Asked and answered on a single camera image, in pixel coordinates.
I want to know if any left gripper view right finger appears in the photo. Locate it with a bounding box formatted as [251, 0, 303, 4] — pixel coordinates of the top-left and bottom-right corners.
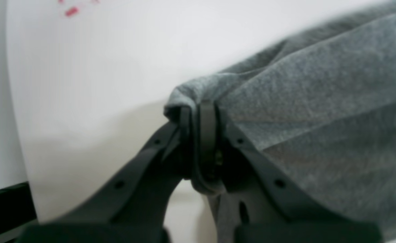
[198, 103, 384, 243]

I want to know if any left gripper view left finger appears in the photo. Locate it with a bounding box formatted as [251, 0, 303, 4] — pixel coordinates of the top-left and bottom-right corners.
[18, 106, 193, 243]

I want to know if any grey T-shirt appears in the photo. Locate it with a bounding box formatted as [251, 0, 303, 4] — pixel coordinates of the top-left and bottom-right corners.
[164, 0, 396, 241]

